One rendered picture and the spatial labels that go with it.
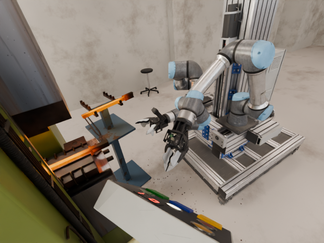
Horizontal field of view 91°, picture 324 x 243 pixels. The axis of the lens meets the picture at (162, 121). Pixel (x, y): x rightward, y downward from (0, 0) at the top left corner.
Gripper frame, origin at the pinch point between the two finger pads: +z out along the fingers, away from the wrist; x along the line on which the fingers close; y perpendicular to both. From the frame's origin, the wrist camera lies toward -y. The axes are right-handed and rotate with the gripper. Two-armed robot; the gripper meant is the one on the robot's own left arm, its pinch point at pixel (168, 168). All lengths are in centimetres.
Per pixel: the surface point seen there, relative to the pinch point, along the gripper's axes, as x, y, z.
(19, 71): -33, 45, -6
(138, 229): 7.5, 22.5, 16.3
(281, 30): 45, -395, -600
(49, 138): -74, 3, 10
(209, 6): -125, -179, -409
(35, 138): -77, 8, 13
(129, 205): 3.0, 22.5, 13.1
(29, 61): -32, 45, -9
